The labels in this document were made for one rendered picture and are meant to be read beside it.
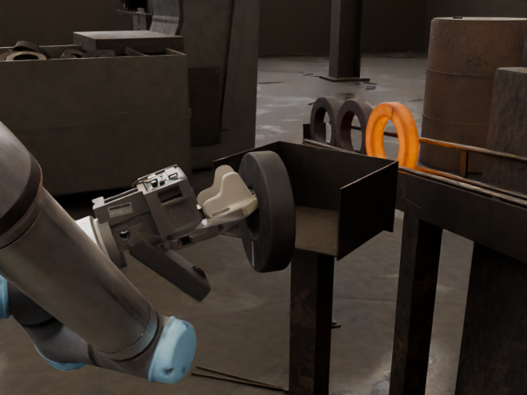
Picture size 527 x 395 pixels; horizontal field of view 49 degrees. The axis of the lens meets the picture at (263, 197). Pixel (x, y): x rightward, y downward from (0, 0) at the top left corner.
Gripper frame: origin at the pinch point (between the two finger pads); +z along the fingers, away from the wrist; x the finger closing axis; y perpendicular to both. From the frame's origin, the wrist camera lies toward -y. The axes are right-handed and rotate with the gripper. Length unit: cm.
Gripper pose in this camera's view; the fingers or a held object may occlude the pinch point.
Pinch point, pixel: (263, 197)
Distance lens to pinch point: 74.2
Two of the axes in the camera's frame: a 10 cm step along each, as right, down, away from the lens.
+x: -3.0, -2.9, 9.1
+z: 9.1, -3.6, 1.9
